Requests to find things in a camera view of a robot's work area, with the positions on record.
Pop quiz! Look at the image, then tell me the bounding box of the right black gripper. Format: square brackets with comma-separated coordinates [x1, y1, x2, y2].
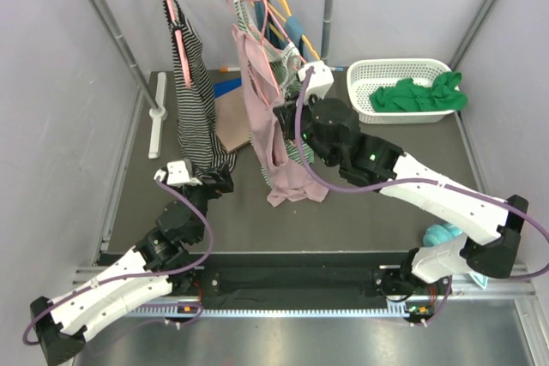
[274, 88, 337, 169]

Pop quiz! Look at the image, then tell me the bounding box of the pink hanger under green top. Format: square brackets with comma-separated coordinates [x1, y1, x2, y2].
[243, 0, 291, 42]

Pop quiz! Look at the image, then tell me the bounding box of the pink hanger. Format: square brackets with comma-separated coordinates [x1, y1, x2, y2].
[166, 0, 191, 88]
[243, 0, 291, 42]
[233, 0, 287, 105]

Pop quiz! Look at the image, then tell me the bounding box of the green white striped tank top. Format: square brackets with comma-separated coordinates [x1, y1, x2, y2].
[232, 0, 317, 199]

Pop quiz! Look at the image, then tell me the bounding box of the white plastic basket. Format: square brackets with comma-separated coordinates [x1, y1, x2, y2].
[347, 58, 455, 125]

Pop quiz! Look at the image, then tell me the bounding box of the pink hanger under black top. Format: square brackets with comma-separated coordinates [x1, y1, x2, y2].
[166, 0, 191, 88]

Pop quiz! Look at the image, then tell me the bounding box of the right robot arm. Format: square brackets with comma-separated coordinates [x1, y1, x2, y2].
[274, 98, 528, 294]

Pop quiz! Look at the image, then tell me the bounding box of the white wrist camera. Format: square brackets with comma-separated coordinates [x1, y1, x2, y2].
[154, 159, 202, 187]
[297, 61, 334, 103]

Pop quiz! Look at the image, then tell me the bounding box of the brown cardboard sheet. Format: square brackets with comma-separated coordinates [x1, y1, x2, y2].
[215, 87, 250, 153]

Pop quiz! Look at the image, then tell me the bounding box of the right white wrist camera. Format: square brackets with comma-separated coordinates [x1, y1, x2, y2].
[297, 61, 334, 103]

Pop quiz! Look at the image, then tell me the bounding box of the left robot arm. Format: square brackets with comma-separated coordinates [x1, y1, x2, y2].
[22, 159, 234, 365]

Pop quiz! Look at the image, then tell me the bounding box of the blue flat object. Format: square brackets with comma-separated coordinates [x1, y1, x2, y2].
[214, 78, 242, 99]

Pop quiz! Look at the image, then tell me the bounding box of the black white striped tank top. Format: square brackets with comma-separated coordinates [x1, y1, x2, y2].
[162, 0, 237, 177]

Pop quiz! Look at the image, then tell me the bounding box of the white slotted cable duct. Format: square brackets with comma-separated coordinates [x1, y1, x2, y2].
[127, 301, 432, 319]

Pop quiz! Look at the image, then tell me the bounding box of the orange tipped white pen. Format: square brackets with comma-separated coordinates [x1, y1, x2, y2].
[220, 67, 240, 73]

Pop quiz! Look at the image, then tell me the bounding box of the green garment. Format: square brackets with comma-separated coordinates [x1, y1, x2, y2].
[370, 71, 468, 113]

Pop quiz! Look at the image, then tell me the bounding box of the pink tank top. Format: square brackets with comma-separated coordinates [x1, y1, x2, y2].
[232, 27, 329, 207]

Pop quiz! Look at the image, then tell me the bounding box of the yellow hanger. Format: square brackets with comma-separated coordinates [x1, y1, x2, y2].
[249, 0, 320, 62]

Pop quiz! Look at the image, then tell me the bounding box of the blue tank top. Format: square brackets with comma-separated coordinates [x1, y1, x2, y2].
[253, 0, 320, 61]

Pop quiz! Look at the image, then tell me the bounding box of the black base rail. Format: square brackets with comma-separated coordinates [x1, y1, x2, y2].
[172, 251, 447, 311]

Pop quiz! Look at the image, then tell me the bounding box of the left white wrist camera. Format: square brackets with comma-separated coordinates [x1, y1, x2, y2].
[154, 159, 202, 187]

